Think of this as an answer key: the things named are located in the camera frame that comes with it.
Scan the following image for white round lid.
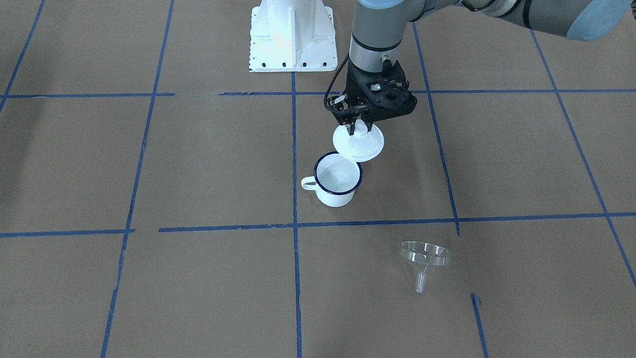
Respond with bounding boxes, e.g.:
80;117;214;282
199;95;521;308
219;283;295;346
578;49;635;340
332;119;385;163

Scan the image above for black camera mount wrist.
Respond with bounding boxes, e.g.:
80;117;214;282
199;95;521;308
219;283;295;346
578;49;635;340
363;58;418;123

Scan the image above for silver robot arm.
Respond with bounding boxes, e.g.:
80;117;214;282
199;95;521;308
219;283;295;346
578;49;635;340
324;0;632;138

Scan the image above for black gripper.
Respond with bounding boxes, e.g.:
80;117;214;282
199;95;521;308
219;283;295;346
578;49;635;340
329;63;383;136

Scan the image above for white pedestal column base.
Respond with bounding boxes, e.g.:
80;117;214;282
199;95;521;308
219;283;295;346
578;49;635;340
248;0;338;73

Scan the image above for white enamel cup blue rim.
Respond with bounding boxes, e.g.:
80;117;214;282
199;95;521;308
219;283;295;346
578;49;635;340
301;151;363;207

